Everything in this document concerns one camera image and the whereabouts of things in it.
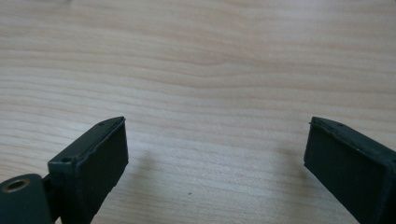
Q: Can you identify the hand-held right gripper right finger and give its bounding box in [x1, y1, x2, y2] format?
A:
[304, 116, 396, 224]

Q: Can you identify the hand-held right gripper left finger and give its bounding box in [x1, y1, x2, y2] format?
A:
[47, 116, 130, 224]

